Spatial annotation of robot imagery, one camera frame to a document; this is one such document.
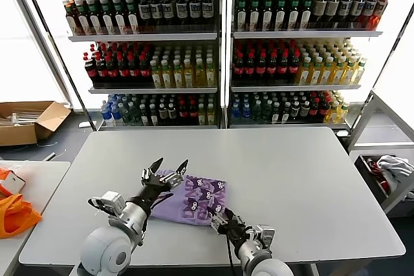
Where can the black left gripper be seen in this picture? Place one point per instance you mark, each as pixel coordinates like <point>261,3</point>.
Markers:
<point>152,190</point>

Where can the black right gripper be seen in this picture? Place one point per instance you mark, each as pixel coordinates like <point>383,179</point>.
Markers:
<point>234,230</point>

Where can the purple printed t-shirt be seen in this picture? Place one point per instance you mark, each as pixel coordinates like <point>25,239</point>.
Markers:
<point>200,201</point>

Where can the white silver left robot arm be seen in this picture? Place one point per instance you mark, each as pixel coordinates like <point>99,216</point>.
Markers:
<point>103,250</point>

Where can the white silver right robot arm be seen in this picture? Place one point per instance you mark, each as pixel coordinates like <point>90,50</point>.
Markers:
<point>268,266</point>

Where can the blue water bottle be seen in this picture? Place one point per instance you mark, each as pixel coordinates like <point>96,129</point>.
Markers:
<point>115,116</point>
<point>235,112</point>
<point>105,116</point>
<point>246,112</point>

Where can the yellow juice bottle green label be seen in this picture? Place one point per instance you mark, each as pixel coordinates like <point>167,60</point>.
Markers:
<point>188,77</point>
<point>359,74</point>
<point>338,74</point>
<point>315,74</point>
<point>349,74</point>
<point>177,77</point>
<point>327,74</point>
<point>166,77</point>
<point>156,77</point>
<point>200,77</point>
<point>304,74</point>
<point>210,77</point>

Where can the small white floor object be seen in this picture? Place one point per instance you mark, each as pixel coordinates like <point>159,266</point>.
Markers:
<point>85,124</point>
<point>341,132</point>

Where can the cola bottle red cap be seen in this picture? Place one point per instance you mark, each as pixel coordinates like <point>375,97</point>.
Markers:
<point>260,67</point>
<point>123,70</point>
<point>282,67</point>
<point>133,70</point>
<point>89,70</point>
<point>101,70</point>
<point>144,70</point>
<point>271,67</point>
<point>293,67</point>
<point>112,70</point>
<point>249,67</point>
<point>238,67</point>

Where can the short grey floor bar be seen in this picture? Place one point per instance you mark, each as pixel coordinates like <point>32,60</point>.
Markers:
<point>49,156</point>

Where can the grey metal shelving unit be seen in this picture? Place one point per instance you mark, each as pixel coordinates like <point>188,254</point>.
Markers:
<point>142,37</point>
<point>291,34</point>

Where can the bundle of white tubes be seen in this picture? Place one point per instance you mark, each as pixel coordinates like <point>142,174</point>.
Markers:
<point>26,120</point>

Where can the black storage bin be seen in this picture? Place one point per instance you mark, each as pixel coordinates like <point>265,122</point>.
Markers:
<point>365,164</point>

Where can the dark tea bottle green label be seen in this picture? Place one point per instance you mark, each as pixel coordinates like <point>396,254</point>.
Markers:
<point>305,14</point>
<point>81,19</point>
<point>241,14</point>
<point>292,14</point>
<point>266,14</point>
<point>118,19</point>
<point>279,14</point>
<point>131,19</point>
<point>105,19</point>
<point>93,19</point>
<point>254,14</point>

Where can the small white orange-edged box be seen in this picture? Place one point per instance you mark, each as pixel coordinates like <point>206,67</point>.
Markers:
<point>14,181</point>

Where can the open brown cardboard box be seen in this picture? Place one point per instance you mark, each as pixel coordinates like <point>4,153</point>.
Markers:
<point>16,135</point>

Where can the dark bottle white label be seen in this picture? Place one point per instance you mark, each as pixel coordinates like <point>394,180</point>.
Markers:
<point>181,9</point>
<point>367,9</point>
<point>194,9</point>
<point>207,7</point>
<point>167,11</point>
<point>144,11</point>
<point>156,11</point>
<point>344,7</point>
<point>356,7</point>

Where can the red garment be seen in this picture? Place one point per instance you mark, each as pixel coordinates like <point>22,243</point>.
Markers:
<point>376,167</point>

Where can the orange cloth bag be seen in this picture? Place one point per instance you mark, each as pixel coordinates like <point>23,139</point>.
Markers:
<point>13,218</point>

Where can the grey metal cart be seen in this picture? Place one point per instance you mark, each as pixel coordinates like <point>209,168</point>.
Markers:
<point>381,147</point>

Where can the white grey garment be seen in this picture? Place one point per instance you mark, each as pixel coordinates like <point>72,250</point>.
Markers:
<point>394,167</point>

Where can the red tea bottle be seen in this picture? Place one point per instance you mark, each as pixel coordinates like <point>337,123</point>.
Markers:
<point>379,11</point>
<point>70,19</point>

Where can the dark bottle beige label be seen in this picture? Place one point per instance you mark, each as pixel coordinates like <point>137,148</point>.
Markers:
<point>318,9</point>
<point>330,9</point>

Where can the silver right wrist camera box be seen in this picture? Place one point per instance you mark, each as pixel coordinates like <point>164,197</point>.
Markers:
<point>266,234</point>

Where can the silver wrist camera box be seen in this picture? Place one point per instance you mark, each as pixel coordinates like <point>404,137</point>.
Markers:
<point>111,200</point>
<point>266,234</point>

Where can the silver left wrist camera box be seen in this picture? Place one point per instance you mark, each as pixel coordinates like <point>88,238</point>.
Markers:
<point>111,200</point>

